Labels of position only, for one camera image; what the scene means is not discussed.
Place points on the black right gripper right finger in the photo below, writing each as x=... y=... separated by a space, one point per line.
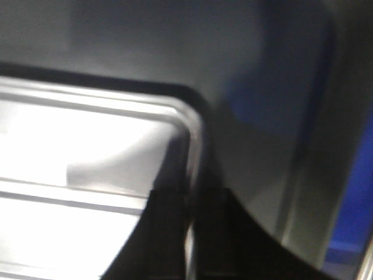
x=231 y=245

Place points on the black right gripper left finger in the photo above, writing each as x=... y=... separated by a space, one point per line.
x=156 y=247

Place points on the small silver tray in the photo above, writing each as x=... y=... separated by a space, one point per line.
x=77 y=168

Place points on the large grey metal tray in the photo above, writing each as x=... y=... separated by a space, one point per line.
x=285 y=86

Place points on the blue bin upper right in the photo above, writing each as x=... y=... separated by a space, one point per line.
x=354 y=222

